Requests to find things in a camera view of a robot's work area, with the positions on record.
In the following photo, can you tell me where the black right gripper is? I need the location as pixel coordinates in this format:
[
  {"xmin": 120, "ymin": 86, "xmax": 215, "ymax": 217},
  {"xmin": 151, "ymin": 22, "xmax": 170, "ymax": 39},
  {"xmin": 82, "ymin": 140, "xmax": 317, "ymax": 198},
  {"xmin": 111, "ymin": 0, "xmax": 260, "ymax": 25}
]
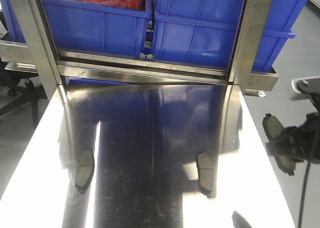
[{"xmin": 265, "ymin": 112, "xmax": 320, "ymax": 163}]

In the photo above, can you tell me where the brake pad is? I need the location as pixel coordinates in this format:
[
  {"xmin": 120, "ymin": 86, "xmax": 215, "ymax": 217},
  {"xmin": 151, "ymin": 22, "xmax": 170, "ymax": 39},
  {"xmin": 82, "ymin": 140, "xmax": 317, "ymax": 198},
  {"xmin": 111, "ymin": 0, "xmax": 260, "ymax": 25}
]
[
  {"xmin": 196, "ymin": 152, "xmax": 215, "ymax": 198},
  {"xmin": 74, "ymin": 149, "xmax": 95, "ymax": 194},
  {"xmin": 262, "ymin": 113, "xmax": 296, "ymax": 176}
]

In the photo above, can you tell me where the right blue plastic bin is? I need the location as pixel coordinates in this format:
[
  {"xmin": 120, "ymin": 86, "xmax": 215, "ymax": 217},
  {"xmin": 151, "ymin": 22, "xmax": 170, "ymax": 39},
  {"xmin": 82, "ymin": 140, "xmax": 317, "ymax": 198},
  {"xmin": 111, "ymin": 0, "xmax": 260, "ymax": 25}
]
[{"xmin": 152, "ymin": 0, "xmax": 308, "ymax": 72}]

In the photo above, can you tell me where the blue plastic bin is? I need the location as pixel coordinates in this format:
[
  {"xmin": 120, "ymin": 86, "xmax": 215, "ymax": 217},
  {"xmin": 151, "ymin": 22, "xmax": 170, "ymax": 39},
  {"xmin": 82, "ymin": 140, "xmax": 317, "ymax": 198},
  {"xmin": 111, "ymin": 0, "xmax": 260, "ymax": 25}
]
[
  {"xmin": 152, "ymin": 0, "xmax": 308, "ymax": 72},
  {"xmin": 41, "ymin": 0, "xmax": 153, "ymax": 57}
]

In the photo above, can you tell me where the left blue plastic bin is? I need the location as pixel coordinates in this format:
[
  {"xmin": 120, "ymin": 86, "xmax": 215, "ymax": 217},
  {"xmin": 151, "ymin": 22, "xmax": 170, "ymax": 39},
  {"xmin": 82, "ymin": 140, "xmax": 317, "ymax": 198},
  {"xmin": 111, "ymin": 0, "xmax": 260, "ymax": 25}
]
[{"xmin": 41, "ymin": 0, "xmax": 153, "ymax": 57}]

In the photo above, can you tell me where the far left blue bin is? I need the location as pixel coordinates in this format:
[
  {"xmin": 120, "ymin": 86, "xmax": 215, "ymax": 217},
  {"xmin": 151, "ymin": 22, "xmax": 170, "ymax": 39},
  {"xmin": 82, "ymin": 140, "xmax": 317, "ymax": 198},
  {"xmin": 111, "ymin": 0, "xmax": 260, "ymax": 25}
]
[{"xmin": 0, "ymin": 0, "xmax": 26, "ymax": 43}]

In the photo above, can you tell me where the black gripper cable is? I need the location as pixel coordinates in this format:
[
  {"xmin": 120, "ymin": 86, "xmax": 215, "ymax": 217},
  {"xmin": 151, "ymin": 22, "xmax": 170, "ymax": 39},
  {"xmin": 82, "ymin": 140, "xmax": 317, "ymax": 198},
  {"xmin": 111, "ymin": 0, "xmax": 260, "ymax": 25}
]
[{"xmin": 297, "ymin": 92, "xmax": 320, "ymax": 228}]

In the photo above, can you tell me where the stainless steel shelf frame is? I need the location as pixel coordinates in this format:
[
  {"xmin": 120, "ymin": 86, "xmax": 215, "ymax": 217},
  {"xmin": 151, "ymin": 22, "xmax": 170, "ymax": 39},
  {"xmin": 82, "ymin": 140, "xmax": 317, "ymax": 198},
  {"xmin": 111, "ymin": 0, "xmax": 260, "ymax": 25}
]
[{"xmin": 0, "ymin": 0, "xmax": 279, "ymax": 96}]

